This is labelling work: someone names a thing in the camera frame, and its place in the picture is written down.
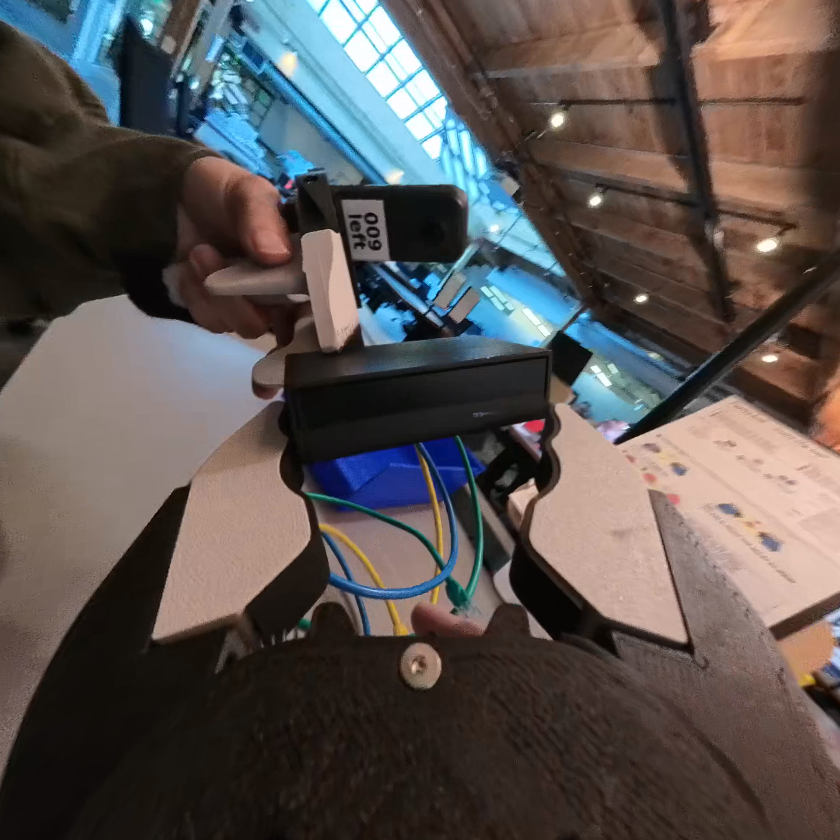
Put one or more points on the person's right hand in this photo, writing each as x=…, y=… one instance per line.
x=446, y=622

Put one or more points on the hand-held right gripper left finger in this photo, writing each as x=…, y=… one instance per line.
x=229, y=525

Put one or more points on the blue plastic bin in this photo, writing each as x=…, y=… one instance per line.
x=367, y=479

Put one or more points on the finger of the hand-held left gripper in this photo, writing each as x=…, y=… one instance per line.
x=275, y=371
x=328, y=289

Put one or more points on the black network switch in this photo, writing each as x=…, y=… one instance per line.
x=420, y=394

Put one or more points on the person's left hand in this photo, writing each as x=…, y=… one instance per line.
x=229, y=223

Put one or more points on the skylight window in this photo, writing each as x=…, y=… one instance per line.
x=394, y=72

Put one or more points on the printed instruction board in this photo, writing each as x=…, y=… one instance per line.
x=741, y=499

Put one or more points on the ceiling track spotlights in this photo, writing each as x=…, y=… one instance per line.
x=766, y=245

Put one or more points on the black board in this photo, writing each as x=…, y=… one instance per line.
x=568, y=358

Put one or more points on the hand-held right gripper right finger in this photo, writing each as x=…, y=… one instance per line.
x=590, y=525

